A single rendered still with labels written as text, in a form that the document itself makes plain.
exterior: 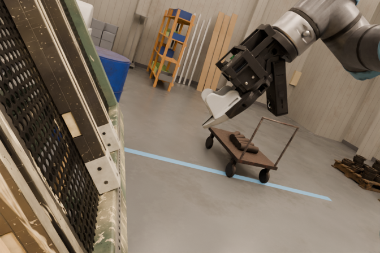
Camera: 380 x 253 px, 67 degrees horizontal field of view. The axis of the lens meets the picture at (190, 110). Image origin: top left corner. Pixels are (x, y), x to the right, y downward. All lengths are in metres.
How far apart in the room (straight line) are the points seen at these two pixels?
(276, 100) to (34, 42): 0.63
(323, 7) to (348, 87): 9.29
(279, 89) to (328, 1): 0.17
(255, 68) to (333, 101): 9.19
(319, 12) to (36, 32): 0.68
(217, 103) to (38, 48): 0.54
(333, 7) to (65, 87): 0.69
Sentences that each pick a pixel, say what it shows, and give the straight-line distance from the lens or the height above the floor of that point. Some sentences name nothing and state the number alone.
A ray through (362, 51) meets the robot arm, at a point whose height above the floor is 1.53.
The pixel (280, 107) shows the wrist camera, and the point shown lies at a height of 1.39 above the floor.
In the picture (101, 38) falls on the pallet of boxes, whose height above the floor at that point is 0.60.
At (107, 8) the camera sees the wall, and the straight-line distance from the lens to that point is 9.63.
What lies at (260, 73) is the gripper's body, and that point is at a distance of 0.52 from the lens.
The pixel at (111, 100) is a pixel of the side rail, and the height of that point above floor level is 0.93.
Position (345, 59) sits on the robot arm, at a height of 1.51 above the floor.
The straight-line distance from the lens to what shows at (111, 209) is 0.94.
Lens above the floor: 1.46
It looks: 14 degrees down
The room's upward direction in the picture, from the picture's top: 20 degrees clockwise
